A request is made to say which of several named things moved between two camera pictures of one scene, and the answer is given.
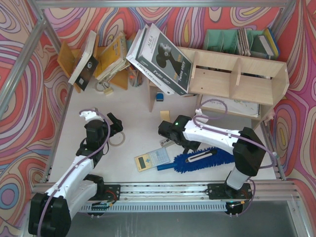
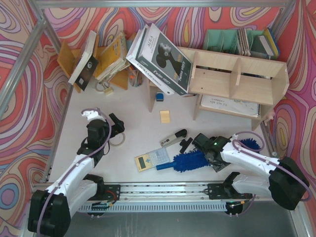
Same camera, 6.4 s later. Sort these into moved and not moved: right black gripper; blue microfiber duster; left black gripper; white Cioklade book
Moved: right black gripper
Not moved: white Cioklade book; left black gripper; blue microfiber duster
